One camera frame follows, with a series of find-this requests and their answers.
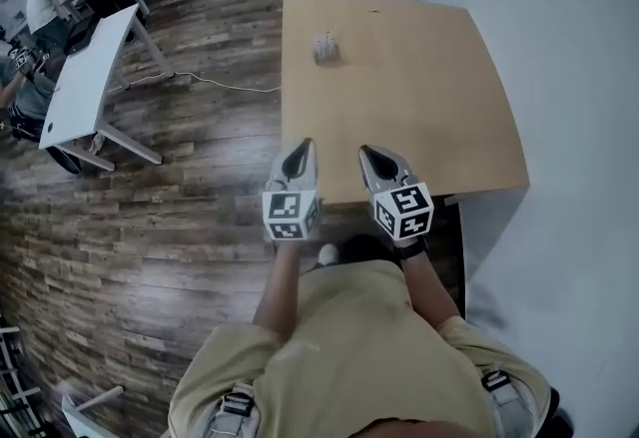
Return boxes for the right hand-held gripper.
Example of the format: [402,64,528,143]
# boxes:
[356,143,434,243]

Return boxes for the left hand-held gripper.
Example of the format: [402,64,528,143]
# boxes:
[262,137,321,242]

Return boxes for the person's left forearm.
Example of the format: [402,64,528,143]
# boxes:
[252,238,302,343]

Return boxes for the person's right forearm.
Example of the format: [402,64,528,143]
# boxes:
[398,245,463,330]

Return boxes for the light wooden table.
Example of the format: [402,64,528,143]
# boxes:
[281,0,530,307]

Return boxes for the person's dark trousers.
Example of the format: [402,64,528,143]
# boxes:
[343,233,400,267]

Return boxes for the black wristband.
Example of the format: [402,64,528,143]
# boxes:
[397,236,428,261]

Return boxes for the person's white shoe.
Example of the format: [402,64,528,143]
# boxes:
[318,242,340,268]

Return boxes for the person's beige t-shirt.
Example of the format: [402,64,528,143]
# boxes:
[168,259,553,438]

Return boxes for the curved white desk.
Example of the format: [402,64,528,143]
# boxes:
[38,3,176,173]

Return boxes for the small white desk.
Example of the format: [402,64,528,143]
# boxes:
[60,385,126,438]

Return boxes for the metal rack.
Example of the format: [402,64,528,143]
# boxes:
[0,320,44,438]

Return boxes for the white floor cable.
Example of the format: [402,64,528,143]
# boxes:
[172,70,284,94]

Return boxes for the grey harness strap with buckle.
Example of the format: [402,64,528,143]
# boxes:
[202,380,264,438]
[478,368,538,438]

